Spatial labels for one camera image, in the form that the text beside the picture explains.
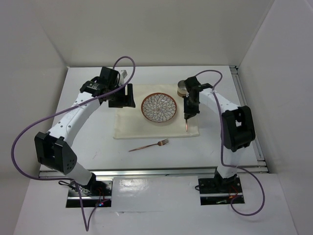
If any silver metal cup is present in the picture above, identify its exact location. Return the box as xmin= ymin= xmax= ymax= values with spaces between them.
xmin=177 ymin=80 xmax=187 ymax=97

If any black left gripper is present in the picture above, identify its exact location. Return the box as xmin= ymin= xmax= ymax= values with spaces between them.
xmin=108 ymin=83 xmax=135 ymax=108

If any floral patterned ceramic plate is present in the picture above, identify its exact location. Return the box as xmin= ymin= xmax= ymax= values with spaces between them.
xmin=141 ymin=93 xmax=178 ymax=123

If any cream cloth placemat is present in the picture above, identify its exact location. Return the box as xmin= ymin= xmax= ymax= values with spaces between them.
xmin=113 ymin=84 xmax=200 ymax=140

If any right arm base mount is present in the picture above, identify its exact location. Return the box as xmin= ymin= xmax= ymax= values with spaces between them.
xmin=195 ymin=177 xmax=245 ymax=206

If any copper fork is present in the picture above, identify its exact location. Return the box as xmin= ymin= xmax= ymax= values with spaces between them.
xmin=129 ymin=139 xmax=169 ymax=152

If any aluminium rail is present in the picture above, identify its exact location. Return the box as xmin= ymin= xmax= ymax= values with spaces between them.
xmin=39 ymin=165 xmax=269 ymax=178
xmin=229 ymin=66 xmax=268 ymax=169

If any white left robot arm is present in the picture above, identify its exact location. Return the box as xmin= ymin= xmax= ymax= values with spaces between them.
xmin=34 ymin=67 xmax=135 ymax=195

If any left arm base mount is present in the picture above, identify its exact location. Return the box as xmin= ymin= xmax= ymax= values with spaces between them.
xmin=58 ymin=179 xmax=113 ymax=208

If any aluminium right side rail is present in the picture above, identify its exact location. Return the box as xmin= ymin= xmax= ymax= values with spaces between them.
xmin=229 ymin=66 xmax=268 ymax=169

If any aluminium front rail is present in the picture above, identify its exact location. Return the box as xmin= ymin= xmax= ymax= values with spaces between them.
xmin=39 ymin=165 xmax=269 ymax=178

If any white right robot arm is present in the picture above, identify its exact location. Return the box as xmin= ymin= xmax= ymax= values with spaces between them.
xmin=183 ymin=76 xmax=255 ymax=192

